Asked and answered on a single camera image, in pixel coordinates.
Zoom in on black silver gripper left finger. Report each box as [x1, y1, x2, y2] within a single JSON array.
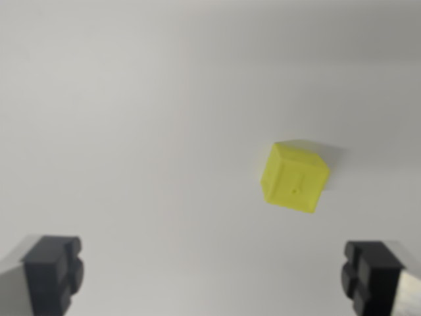
[[0, 234, 85, 316]]

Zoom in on black silver gripper right finger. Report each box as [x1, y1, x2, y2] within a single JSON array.
[[340, 240, 421, 316]]

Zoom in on yellow cube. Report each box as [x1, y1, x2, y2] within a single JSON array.
[[259, 140, 331, 215]]

